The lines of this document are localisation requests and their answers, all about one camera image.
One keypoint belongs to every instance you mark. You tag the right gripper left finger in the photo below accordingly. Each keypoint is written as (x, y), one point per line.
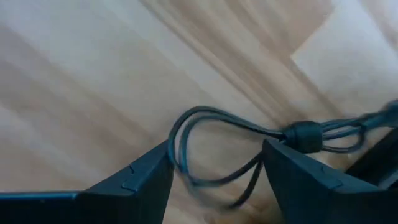
(124, 202)

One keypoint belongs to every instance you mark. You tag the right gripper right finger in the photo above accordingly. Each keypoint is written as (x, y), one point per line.
(311, 193)

